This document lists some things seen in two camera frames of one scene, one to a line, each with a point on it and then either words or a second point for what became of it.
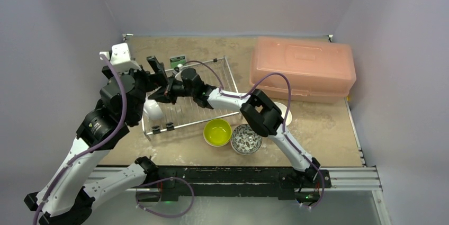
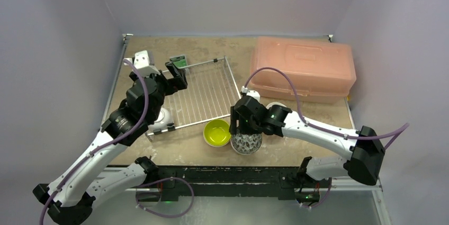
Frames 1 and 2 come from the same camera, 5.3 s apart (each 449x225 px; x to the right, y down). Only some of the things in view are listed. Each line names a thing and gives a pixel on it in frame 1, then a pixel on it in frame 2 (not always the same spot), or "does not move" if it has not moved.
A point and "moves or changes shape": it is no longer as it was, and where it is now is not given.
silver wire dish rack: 181,113 does not move
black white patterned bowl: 244,141 does not move
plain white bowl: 153,108 moves or changes shape
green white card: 175,61 does not move
